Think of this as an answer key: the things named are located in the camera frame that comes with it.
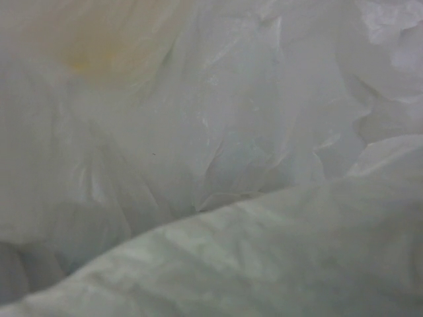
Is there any white plastic bag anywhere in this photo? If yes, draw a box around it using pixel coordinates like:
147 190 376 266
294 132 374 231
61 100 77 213
1 1 422 316

